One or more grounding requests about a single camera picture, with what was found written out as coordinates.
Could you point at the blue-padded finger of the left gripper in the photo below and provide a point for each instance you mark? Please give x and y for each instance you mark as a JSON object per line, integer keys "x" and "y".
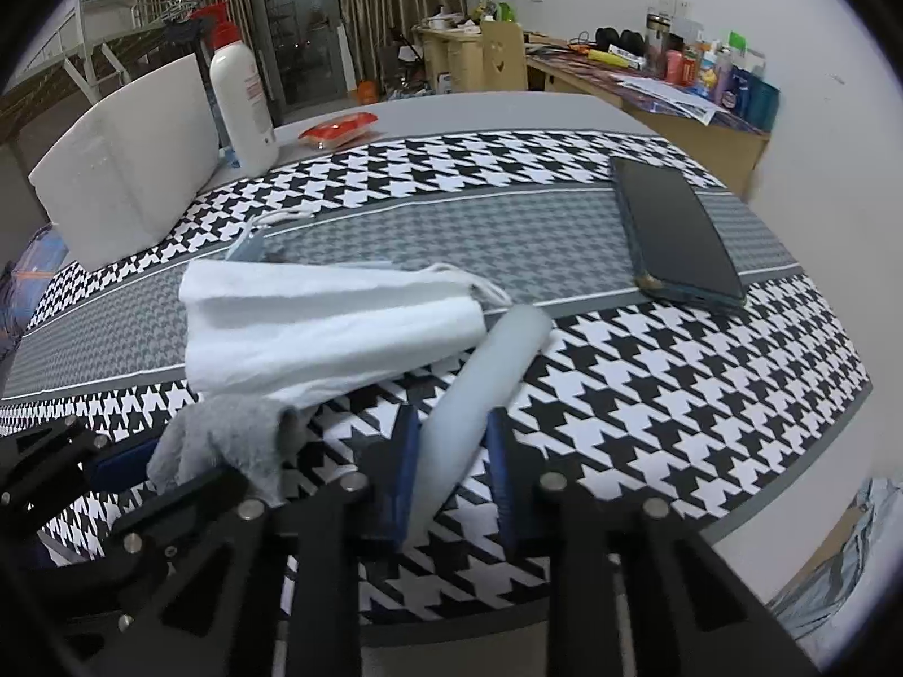
{"x": 122, "y": 466}

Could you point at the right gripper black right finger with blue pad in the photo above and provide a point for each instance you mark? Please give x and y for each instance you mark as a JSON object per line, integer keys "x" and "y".
{"x": 515, "y": 471}

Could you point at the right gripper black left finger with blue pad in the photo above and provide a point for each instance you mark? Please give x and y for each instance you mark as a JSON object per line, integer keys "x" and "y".
{"x": 391, "y": 468}

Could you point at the grey cloth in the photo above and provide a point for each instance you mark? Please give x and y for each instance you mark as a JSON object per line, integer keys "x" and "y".
{"x": 257, "y": 436}

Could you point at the white towel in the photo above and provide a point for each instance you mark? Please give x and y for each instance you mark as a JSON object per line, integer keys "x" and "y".
{"x": 305, "y": 334}

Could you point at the blue surgical mask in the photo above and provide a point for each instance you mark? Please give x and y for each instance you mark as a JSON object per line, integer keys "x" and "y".
{"x": 249, "y": 247}

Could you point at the houndstooth table cloth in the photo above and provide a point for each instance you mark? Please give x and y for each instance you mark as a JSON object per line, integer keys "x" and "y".
{"x": 641, "y": 326}

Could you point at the blue plaid quilt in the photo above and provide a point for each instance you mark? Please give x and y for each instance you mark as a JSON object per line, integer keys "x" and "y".
{"x": 25, "y": 281}

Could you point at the black smartphone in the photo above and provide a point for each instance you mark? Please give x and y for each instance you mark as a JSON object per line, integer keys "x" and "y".
{"x": 677, "y": 254}

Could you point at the white foam box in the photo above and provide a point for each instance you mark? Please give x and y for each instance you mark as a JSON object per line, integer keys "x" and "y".
{"x": 122, "y": 176}

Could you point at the red snack packet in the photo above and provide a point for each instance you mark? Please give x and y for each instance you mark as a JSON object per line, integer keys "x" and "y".
{"x": 338, "y": 131}

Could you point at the orange bucket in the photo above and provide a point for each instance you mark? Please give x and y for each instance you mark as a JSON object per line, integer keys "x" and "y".
{"x": 368, "y": 92}

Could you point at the white pump bottle red cap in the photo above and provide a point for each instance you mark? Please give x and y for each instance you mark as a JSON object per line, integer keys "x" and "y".
{"x": 240, "y": 92}

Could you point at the long wooden desk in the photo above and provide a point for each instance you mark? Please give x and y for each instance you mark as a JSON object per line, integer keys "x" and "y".
{"x": 728, "y": 147}

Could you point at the white paper sheets on desk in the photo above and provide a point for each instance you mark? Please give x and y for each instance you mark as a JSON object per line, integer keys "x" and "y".
{"x": 688, "y": 103}

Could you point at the wooden smiley chair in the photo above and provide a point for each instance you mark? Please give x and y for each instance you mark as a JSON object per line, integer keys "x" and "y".
{"x": 503, "y": 55}

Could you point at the metal bunk bed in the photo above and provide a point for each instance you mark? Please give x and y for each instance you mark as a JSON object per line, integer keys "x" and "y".
{"x": 95, "y": 40}

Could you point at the glass balcony door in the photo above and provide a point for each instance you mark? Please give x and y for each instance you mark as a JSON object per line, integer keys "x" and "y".
{"x": 304, "y": 51}

